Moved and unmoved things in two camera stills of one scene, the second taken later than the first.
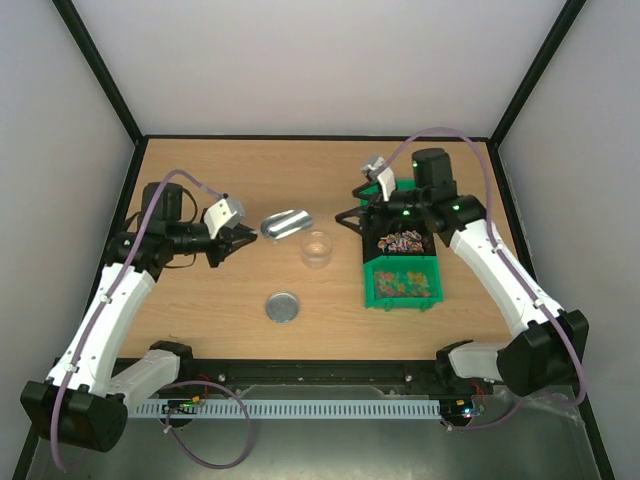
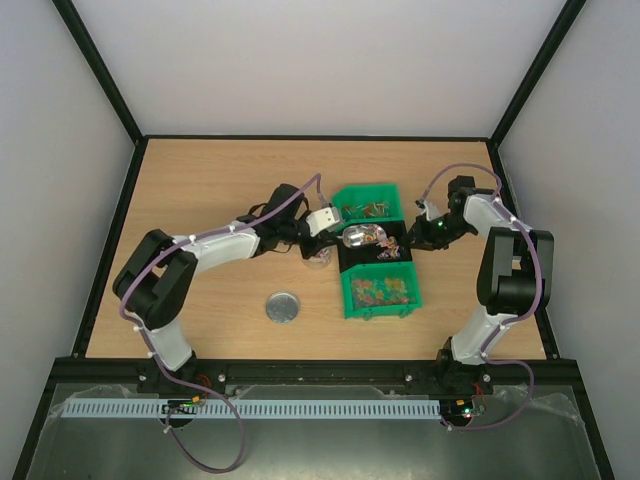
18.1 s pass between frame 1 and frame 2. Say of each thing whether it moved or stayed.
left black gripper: moved
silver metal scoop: moved
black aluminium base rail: stayed
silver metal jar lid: stayed
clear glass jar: stayed
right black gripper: moved
